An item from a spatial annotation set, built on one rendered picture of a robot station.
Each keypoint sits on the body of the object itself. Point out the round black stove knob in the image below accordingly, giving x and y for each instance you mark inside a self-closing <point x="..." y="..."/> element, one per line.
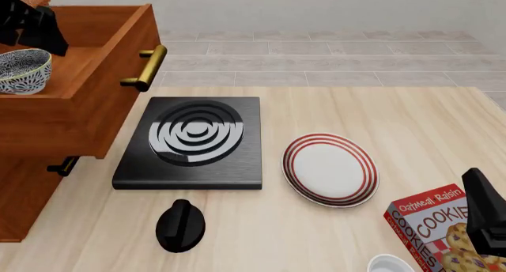
<point x="180" y="226"/>

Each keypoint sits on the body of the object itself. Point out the flat black stove plate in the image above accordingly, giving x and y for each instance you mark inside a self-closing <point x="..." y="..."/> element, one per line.
<point x="189" y="171"/>

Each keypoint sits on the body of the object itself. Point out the black patterned white bowl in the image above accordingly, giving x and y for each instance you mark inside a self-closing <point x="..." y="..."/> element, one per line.
<point x="24" y="73"/>

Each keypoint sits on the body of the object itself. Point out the white plate with red rings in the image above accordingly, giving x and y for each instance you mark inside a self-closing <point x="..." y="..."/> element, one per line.
<point x="328" y="169"/>

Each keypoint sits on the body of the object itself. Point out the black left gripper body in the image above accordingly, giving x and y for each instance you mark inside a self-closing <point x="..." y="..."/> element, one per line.
<point x="13" y="2"/>

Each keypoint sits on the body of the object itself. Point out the wooden cabinet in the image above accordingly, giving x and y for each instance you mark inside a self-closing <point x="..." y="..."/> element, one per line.
<point x="24" y="198"/>

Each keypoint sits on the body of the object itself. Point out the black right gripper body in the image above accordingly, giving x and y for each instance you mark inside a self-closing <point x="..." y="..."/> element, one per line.
<point x="494" y="242"/>

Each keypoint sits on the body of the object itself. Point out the oatmeal raisin cookies box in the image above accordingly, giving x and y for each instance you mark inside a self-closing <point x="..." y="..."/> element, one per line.
<point x="427" y="224"/>

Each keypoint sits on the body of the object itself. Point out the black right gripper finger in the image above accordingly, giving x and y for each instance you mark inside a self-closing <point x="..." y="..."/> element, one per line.
<point x="482" y="201"/>

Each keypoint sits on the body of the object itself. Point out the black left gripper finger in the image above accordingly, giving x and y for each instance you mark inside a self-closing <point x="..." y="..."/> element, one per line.
<point x="8" y="34"/>
<point x="47" y="34"/>

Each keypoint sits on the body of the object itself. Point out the small white bowl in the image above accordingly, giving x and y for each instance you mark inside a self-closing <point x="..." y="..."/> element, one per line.
<point x="389" y="264"/>

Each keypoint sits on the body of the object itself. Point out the open wooden drawer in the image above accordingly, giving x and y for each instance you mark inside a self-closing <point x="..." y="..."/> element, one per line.
<point x="79" y="112"/>

